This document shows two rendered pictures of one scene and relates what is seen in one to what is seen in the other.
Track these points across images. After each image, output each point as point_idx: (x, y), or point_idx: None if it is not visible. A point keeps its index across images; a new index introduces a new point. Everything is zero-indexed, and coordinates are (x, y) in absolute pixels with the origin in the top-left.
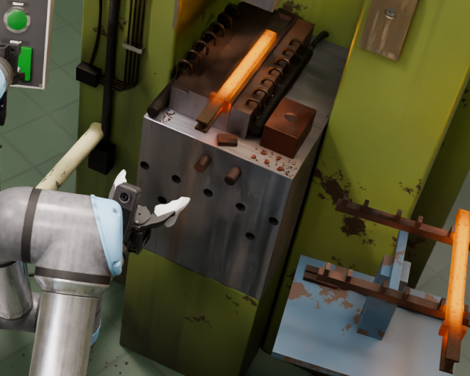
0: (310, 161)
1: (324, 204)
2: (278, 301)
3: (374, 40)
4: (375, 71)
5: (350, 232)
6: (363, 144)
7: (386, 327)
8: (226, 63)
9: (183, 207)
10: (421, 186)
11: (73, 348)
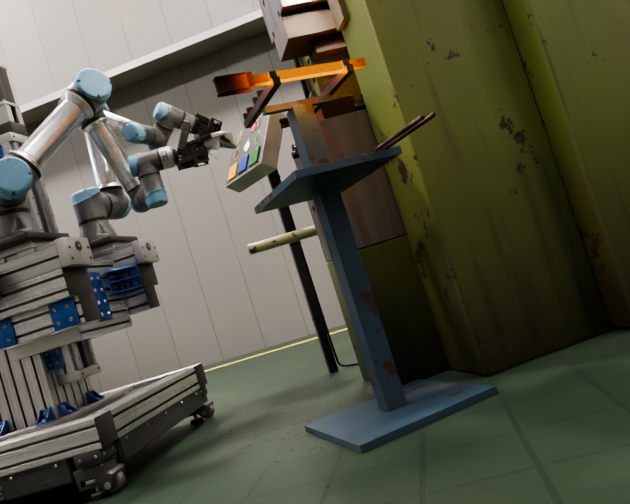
0: (359, 131)
1: (391, 169)
2: (427, 296)
3: (336, 18)
4: (351, 39)
5: (405, 179)
6: (373, 96)
7: (309, 161)
8: None
9: (218, 133)
10: (396, 94)
11: (50, 115)
